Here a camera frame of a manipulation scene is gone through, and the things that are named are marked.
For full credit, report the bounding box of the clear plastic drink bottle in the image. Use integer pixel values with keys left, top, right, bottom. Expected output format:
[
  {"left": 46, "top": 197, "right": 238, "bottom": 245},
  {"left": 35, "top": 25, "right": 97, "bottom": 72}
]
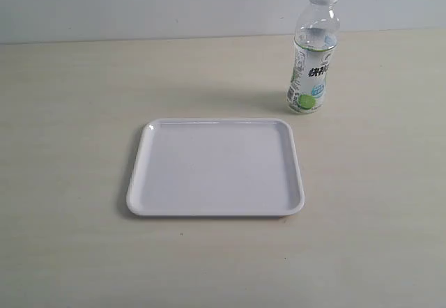
[{"left": 286, "top": 3, "right": 340, "bottom": 114}]

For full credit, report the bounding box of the white plastic tray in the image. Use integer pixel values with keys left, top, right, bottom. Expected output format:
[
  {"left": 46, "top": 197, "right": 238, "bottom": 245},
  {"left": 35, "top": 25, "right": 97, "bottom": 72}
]
[{"left": 126, "top": 118, "right": 305, "bottom": 217}]

